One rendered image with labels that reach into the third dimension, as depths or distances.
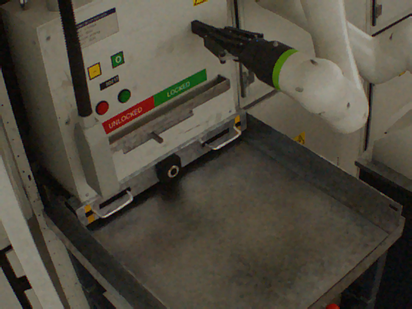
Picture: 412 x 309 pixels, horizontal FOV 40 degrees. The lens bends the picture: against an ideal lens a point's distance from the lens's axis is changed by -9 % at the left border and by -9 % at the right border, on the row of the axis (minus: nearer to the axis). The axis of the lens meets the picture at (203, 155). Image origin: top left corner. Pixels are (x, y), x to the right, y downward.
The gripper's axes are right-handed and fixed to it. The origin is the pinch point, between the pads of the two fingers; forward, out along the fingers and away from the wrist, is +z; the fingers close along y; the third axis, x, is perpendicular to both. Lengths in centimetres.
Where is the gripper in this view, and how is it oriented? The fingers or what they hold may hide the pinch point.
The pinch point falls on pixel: (203, 30)
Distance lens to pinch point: 137.7
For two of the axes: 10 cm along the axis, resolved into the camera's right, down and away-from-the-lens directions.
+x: -0.9, -7.7, -6.3
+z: -6.4, -4.4, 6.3
